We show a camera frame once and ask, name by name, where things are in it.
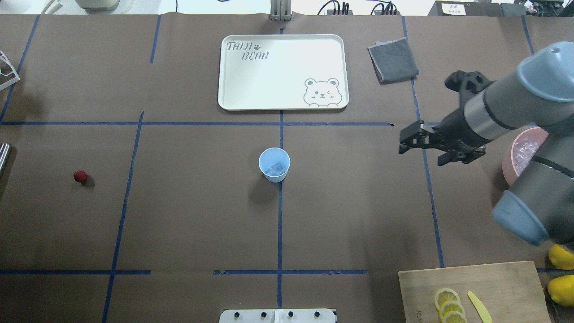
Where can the aluminium frame post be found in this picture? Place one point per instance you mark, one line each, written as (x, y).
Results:
(280, 10)

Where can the steel muddler with black tip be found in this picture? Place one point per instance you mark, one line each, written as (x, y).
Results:
(5, 150)

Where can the pink bowl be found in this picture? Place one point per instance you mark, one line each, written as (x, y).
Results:
(507, 169)

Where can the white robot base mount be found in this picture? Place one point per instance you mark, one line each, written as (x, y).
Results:
(312, 315)

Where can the lemon slice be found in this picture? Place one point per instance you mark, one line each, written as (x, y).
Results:
(450, 306)
(445, 295)
(454, 317)

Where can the pile of ice cubes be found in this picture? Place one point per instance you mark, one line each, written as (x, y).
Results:
(524, 148)

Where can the white bear serving tray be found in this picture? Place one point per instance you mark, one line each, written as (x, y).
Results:
(282, 72)

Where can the grey folded cloth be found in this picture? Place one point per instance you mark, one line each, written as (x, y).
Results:
(393, 61)

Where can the yellow plastic knife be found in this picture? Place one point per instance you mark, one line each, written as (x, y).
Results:
(480, 308)

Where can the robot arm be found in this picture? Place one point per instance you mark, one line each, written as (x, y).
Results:
(537, 98)

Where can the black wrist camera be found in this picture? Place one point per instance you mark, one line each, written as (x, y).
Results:
(467, 84)

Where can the red strawberry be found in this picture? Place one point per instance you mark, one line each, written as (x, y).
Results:
(81, 177)

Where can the light blue cup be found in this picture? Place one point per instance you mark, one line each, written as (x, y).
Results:
(274, 163)

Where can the wooden cutting board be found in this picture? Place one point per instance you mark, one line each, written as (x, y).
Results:
(510, 291)

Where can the whole yellow lemon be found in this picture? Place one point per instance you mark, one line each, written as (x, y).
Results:
(561, 290)
(561, 258)

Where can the black box with label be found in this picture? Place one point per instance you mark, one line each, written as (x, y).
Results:
(476, 9)

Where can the white wire cup rack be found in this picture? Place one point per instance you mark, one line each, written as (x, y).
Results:
(8, 74)

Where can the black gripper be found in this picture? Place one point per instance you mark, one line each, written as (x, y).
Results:
(458, 127)

